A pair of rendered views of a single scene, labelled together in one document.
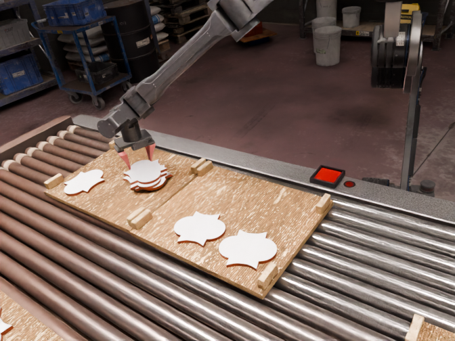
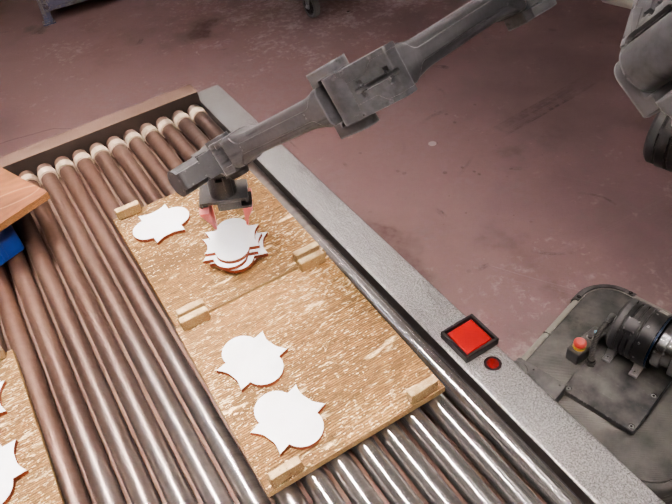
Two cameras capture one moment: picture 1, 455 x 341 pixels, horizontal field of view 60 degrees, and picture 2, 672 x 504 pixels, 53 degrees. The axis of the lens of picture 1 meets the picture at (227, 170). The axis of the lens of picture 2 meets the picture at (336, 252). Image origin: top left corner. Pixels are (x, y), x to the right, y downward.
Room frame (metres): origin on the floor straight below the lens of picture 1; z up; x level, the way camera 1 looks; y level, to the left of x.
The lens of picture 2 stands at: (0.13, -0.38, 1.92)
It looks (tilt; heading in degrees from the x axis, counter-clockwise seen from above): 44 degrees down; 23
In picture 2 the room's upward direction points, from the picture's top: 8 degrees counter-clockwise
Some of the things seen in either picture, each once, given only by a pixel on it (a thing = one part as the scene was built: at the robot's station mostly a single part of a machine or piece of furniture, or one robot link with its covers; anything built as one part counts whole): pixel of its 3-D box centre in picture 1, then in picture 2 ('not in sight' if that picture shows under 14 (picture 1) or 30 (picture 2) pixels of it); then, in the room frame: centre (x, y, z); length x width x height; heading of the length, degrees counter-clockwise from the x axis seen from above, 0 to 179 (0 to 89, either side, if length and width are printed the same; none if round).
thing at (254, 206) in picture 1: (231, 218); (302, 358); (0.81, 0.01, 0.93); 0.41 x 0.35 x 0.02; 48
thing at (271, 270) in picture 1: (267, 275); (285, 471); (0.58, -0.05, 0.95); 0.06 x 0.02 x 0.03; 138
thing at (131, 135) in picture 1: (131, 132); (221, 184); (1.09, 0.27, 1.09); 0.10 x 0.07 x 0.07; 115
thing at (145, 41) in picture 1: (129, 40); not in sight; (5.05, 0.92, 0.44); 0.59 x 0.59 x 0.88
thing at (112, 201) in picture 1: (126, 179); (214, 237); (1.08, 0.32, 0.93); 0.41 x 0.35 x 0.02; 49
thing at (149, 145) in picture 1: (143, 150); (237, 208); (1.09, 0.25, 1.02); 0.07 x 0.07 x 0.09; 25
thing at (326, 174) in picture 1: (327, 176); (469, 338); (0.93, -0.28, 0.92); 0.06 x 0.06 x 0.01; 50
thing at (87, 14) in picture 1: (75, 11); not in sight; (4.44, 1.27, 0.96); 0.50 x 0.38 x 0.21; 58
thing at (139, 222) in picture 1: (142, 219); (194, 318); (0.84, 0.24, 0.95); 0.06 x 0.02 x 0.03; 138
